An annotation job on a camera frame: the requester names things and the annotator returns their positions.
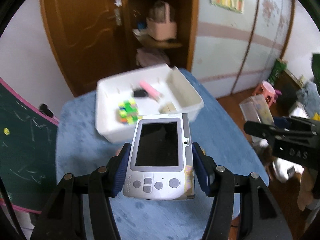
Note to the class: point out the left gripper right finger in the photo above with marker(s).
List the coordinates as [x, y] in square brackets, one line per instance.
[216, 182]

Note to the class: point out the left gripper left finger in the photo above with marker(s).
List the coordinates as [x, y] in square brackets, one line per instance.
[105, 183]

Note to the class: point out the silver handheld game device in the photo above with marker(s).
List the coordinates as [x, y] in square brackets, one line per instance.
[160, 163]

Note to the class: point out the colourful rubik's cube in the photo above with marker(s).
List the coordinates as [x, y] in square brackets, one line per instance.
[128, 112]

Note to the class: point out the small black object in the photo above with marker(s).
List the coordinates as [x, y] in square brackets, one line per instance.
[140, 93]

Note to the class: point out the pink cylindrical tube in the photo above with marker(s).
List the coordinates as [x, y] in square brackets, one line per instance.
[152, 92]

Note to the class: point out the clear box with yellow pieces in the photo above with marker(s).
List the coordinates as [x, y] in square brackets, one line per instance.
[255, 108]

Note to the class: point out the blue fuzzy table cover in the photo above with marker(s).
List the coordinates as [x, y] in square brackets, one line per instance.
[80, 150]

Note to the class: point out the pink plastic stool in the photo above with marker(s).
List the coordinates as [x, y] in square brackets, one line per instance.
[268, 92]

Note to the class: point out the white plastic organizer bin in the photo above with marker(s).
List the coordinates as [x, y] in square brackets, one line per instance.
[112, 91]

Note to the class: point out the pink storage basket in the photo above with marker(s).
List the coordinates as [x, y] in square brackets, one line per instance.
[161, 24]

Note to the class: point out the brown wooden door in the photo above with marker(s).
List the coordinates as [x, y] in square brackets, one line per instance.
[87, 39]

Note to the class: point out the wooden corner shelf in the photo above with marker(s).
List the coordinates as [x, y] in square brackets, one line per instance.
[142, 47]

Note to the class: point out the green chalkboard pink frame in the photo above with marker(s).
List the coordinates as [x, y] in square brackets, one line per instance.
[28, 148]

